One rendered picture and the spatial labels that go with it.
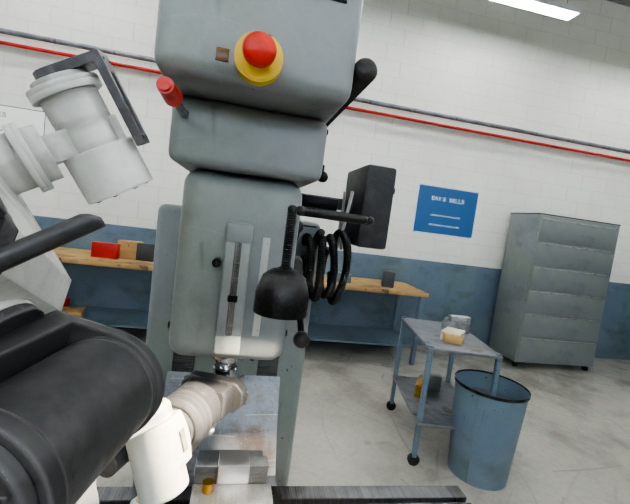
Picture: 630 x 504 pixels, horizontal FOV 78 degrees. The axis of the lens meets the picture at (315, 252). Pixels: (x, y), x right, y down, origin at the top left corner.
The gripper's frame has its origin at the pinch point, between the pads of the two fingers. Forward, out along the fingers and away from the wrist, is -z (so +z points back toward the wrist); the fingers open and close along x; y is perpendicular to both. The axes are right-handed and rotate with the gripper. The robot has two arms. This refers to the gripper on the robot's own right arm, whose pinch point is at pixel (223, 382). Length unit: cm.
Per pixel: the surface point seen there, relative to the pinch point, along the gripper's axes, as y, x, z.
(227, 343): -12.2, -4.5, 12.3
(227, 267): -24.3, -3.2, 12.7
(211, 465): 19.1, 1.4, -2.7
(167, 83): -46, 0, 29
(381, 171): -48, -24, -30
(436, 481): 121, -83, -182
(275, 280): -25.2, -13.9, 22.9
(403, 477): 121, -61, -178
